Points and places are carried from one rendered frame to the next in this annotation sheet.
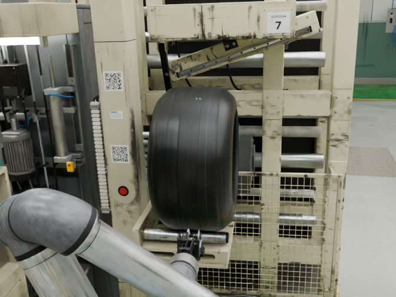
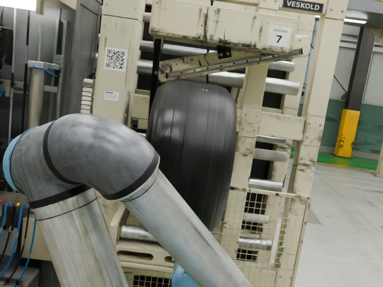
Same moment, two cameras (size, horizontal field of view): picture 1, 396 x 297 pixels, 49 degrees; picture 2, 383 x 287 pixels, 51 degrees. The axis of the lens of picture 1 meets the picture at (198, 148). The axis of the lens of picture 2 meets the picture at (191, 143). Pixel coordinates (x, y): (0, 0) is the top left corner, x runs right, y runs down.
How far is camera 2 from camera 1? 0.42 m
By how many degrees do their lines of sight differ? 14
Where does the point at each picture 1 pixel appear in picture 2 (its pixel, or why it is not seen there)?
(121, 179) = not seen: hidden behind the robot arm
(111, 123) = (103, 104)
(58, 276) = (88, 233)
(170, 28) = (172, 24)
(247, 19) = (250, 28)
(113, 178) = not seen: hidden behind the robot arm
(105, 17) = not seen: outside the picture
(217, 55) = (209, 61)
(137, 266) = (190, 229)
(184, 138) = (191, 124)
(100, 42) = (109, 15)
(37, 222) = (92, 147)
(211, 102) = (219, 94)
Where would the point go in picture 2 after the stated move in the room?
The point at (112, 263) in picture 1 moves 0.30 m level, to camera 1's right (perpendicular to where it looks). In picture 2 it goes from (166, 219) to (326, 230)
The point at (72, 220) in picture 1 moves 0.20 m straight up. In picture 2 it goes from (137, 151) to (153, 19)
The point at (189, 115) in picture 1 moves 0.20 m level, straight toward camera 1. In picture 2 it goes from (197, 103) to (211, 109)
